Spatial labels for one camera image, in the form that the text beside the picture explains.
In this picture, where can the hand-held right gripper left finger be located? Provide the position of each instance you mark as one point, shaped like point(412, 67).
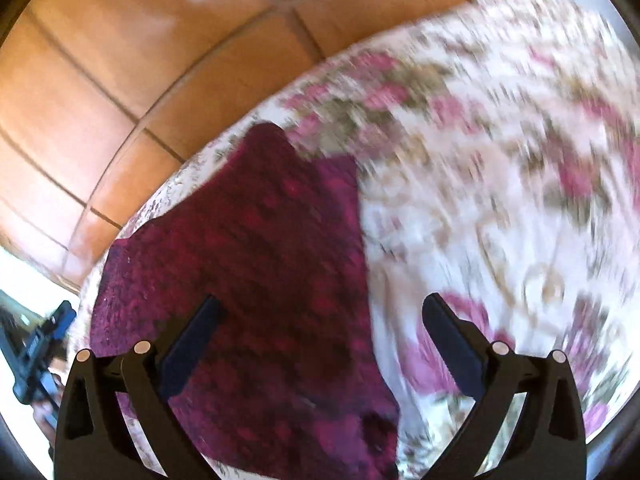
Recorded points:
point(192, 340)

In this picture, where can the floral bedspread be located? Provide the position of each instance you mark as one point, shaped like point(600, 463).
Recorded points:
point(500, 160)

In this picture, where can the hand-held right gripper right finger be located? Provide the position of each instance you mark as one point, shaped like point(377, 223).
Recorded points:
point(452, 345)

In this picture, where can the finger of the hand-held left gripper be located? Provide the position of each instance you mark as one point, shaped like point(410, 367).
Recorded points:
point(61, 317)

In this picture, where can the purple red knit sweater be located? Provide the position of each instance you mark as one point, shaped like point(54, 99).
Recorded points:
point(260, 260)

